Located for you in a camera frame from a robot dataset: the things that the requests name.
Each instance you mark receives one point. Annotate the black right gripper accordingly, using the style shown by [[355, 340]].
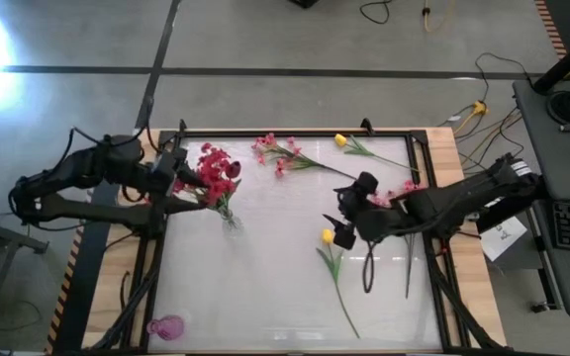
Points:
[[354, 207]]

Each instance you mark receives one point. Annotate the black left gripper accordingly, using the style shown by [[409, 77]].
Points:
[[166, 173]]

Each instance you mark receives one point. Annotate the yellow tulip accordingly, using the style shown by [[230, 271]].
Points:
[[340, 140], [327, 236]]

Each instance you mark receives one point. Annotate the clear glass vase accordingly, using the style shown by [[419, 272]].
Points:
[[232, 225]]

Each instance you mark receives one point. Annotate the pink flower spray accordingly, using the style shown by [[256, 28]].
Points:
[[290, 157], [408, 269]]

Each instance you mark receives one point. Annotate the purple glass vase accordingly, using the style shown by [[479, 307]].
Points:
[[168, 327]]

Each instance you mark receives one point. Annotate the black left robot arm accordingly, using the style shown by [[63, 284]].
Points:
[[92, 165]]

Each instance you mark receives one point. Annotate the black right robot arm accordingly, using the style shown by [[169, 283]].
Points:
[[463, 198]]

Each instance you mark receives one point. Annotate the white table mat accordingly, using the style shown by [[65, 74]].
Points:
[[275, 287]]

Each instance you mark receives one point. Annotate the small white plug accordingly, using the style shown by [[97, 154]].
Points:
[[453, 118]]

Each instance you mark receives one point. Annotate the white paper box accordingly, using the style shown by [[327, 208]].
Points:
[[505, 237]]

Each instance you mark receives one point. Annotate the yellow power plug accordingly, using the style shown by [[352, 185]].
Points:
[[480, 108]]

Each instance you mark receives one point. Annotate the grey metal stand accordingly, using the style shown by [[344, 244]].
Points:
[[8, 237]]

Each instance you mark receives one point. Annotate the black floor object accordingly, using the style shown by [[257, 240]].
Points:
[[304, 3]]

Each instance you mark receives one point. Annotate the black desk leg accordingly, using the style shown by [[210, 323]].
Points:
[[547, 277]]

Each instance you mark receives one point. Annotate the grey desk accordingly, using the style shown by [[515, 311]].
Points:
[[562, 168]]

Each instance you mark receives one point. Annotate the black monitor pole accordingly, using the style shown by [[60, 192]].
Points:
[[567, 62]]

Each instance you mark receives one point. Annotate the black frame clamp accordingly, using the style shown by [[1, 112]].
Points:
[[365, 125], [182, 125]]

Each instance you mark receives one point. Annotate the black aluminium table frame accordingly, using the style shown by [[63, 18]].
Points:
[[290, 133]]

